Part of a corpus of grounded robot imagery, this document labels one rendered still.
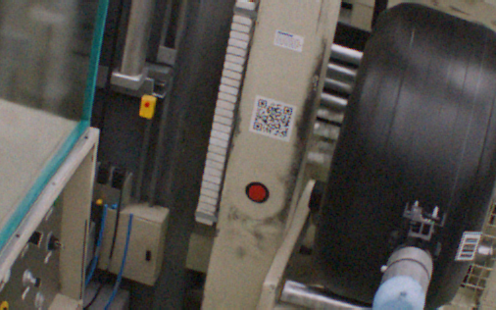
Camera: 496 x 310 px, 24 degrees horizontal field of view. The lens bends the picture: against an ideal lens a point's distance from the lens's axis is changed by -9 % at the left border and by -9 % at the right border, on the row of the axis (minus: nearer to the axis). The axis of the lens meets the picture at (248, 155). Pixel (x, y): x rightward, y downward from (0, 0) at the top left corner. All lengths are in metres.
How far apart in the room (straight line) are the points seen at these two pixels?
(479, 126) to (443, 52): 0.16
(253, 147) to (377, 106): 0.33
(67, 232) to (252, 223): 0.40
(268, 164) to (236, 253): 0.21
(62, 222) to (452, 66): 0.74
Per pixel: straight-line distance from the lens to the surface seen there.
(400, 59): 2.12
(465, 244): 2.12
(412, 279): 1.78
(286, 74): 2.24
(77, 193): 2.14
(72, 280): 2.25
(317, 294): 2.38
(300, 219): 2.52
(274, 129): 2.29
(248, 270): 2.47
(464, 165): 2.08
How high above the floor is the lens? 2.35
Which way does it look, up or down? 31 degrees down
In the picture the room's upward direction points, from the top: 12 degrees clockwise
